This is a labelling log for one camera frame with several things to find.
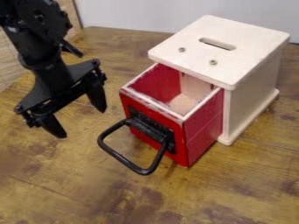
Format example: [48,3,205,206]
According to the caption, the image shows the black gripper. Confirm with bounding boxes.
[13,53,108,138]

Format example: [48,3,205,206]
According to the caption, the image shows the black metal drawer handle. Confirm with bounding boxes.
[97,106,176,176]

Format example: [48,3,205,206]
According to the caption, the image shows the red drawer front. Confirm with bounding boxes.
[119,64,224,167]

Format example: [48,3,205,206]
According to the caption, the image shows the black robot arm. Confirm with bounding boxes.
[0,0,107,138]

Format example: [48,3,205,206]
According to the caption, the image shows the white wooden drawer box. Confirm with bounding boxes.
[148,15,289,145]

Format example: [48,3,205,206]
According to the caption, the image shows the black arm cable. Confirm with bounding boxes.
[60,39,85,59]

